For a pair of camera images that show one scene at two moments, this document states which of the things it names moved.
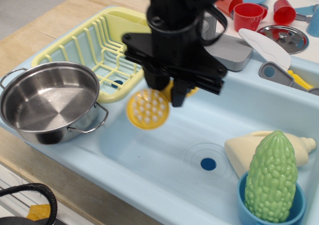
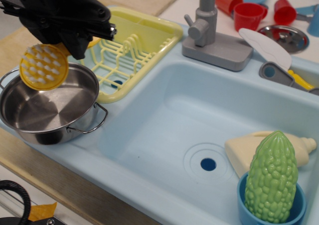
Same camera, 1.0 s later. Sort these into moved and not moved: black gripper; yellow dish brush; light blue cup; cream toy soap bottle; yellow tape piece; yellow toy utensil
Moved: yellow dish brush; black gripper
Not moved: yellow tape piece; light blue cup; yellow toy utensil; cream toy soap bottle
